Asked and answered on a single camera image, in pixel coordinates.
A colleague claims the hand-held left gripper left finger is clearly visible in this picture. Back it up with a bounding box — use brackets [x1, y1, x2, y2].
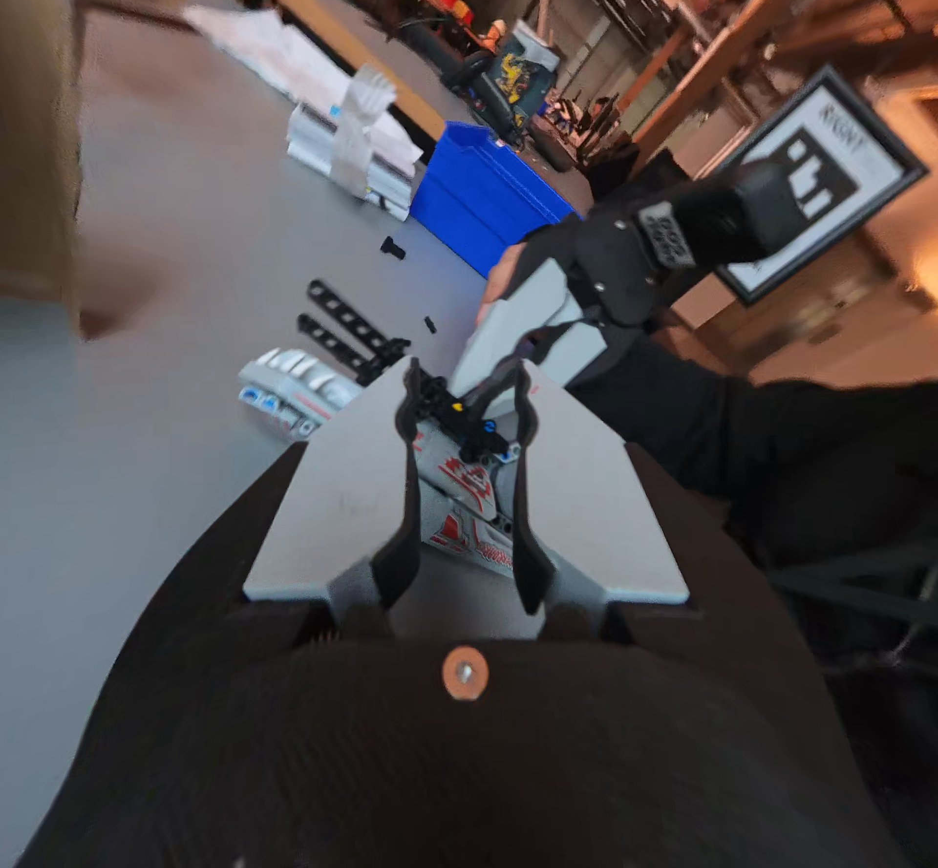
[242, 357, 424, 611]

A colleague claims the lego set box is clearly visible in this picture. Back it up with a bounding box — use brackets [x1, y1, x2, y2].
[487, 47, 559, 127]

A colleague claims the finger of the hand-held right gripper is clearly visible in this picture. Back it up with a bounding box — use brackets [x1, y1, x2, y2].
[475, 257, 589, 333]
[448, 317, 611, 418]

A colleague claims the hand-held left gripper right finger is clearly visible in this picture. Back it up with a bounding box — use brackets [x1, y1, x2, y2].
[510, 360, 691, 620]

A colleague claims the person's right hand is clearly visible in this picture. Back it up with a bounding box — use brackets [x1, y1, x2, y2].
[478, 241, 530, 324]

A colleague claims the person's right forearm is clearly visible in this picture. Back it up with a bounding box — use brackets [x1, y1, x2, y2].
[568, 337, 938, 569]

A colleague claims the black framed marker sign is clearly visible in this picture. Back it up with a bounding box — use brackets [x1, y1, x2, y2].
[714, 65, 928, 306]

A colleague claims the pink plastic bag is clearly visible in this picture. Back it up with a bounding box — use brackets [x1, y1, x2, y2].
[328, 64, 400, 201]

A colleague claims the open cardboard box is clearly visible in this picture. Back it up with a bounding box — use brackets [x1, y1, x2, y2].
[0, 0, 83, 305]

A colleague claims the wooden post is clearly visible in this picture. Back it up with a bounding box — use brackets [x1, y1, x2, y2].
[634, 0, 862, 162]

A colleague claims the blue plastic bin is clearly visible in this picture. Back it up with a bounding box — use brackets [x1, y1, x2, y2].
[409, 121, 580, 279]

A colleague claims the black desk phone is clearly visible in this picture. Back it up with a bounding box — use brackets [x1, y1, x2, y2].
[438, 51, 529, 144]

